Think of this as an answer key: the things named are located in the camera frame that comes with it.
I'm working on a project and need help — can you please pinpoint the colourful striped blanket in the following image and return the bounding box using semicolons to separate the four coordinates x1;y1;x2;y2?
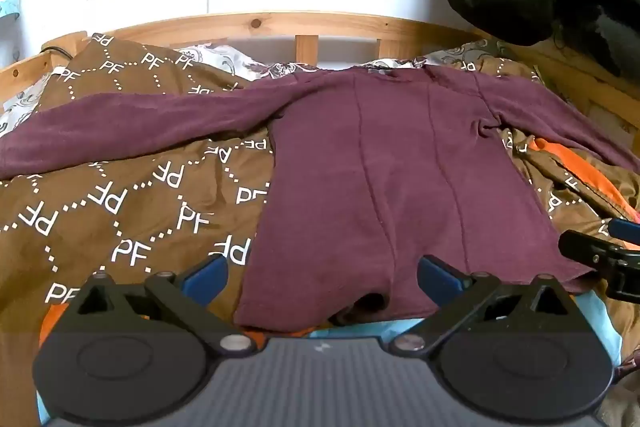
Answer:
37;134;640;427

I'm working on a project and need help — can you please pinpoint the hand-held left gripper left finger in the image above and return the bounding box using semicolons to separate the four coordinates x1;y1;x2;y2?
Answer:
62;254;258;358

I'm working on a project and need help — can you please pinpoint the wooden bed frame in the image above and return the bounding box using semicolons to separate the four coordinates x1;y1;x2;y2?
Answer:
0;11;640;128

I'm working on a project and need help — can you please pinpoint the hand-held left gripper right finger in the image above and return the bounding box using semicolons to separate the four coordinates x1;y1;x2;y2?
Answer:
390;255;581;358

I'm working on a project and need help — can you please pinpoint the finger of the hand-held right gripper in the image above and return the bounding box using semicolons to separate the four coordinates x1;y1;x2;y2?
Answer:
557;230;640;304
607;217;640;243

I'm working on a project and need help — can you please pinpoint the maroon long-sleeve shirt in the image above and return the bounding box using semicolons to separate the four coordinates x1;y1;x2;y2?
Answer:
0;62;640;330

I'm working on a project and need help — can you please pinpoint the brown printed blanket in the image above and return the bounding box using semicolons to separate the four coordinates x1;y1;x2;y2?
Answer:
0;32;640;427

